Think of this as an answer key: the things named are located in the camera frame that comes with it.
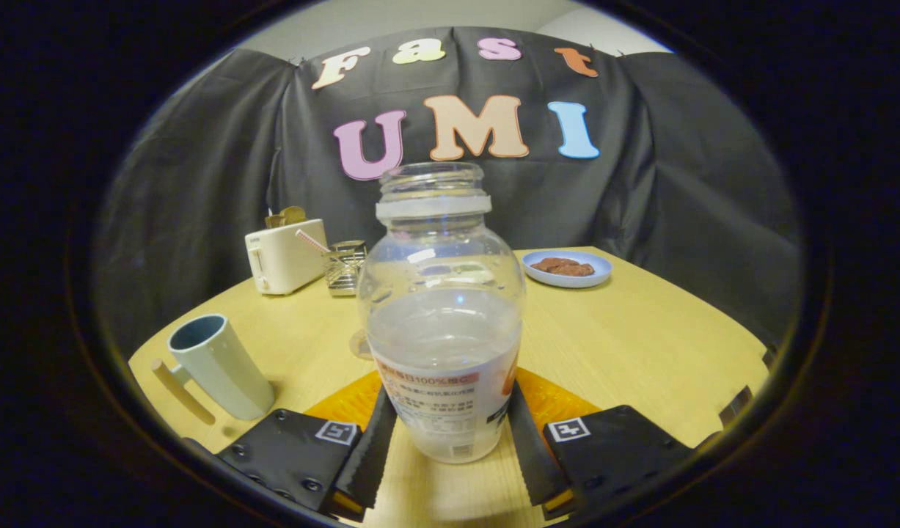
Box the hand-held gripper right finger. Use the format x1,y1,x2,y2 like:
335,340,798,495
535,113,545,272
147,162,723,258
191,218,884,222
507,367,703,521

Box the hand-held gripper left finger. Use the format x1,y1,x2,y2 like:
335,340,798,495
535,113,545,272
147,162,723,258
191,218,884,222
215,369,399,523

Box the clear plastic juice bottle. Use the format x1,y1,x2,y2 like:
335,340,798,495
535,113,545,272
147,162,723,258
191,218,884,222
356,161,527,465

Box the pale green cup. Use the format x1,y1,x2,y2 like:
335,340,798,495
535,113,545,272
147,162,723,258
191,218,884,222
151,314,276,426

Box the wooden table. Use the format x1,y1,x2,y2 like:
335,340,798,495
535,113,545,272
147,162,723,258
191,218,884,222
128,246,772,528

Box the light blue plate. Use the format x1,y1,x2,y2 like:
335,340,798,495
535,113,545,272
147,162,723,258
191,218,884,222
522,249,613,289

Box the ribbed clear glass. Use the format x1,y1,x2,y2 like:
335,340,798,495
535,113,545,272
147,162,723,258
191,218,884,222
323,240,368,297

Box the white toaster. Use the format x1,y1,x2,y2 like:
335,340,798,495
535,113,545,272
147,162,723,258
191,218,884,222
245,219,329,296

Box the brown toast slices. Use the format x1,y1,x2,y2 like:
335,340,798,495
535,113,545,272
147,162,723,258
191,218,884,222
265,206,309,228

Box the black backdrop cloth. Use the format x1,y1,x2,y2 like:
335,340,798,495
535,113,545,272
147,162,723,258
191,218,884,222
94,27,801,353

